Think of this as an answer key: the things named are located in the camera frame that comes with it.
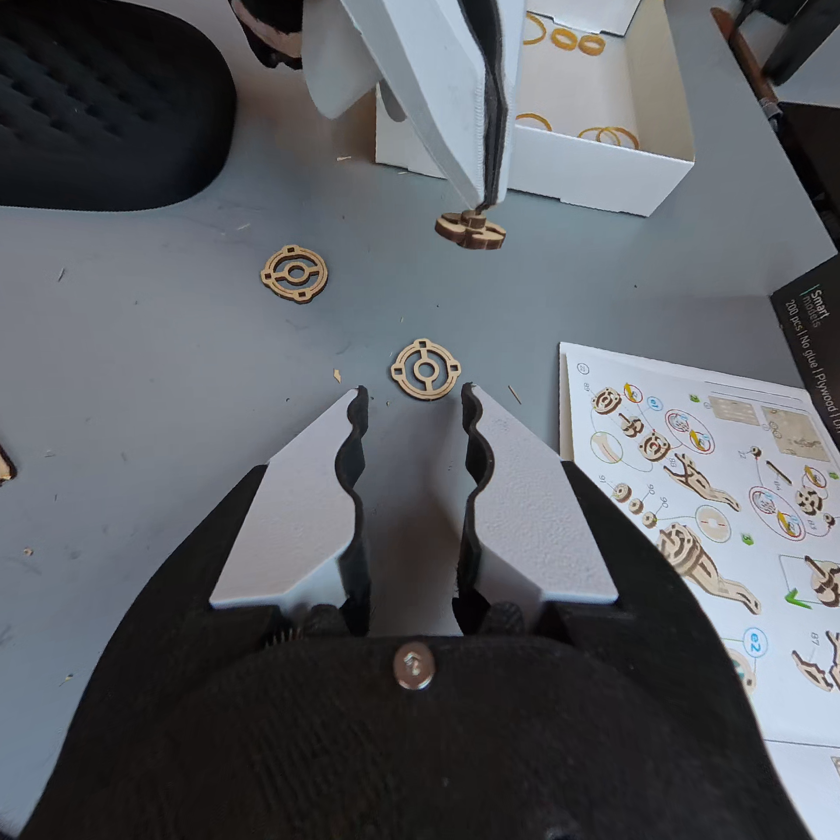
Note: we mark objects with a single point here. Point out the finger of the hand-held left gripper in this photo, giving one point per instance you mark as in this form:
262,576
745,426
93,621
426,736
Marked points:
426,79
515,65

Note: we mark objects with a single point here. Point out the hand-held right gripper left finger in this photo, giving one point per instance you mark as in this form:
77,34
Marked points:
282,531

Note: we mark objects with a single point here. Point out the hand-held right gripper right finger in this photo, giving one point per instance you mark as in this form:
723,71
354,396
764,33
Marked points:
544,531

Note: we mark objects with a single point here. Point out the clover-shaped wooden disc part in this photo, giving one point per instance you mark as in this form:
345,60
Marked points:
469,233

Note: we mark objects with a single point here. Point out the black model kit box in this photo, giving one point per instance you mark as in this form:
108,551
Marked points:
814,341

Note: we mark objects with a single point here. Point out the group of tan rubber bands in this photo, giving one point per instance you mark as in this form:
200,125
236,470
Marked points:
590,52

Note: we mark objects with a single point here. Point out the white cardboard box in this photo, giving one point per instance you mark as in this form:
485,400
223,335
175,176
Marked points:
590,177

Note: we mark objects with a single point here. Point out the instruction booklet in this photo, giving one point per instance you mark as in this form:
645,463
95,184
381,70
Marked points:
722,459

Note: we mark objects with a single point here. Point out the black rectangular device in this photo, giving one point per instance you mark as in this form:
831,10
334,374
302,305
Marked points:
800,39

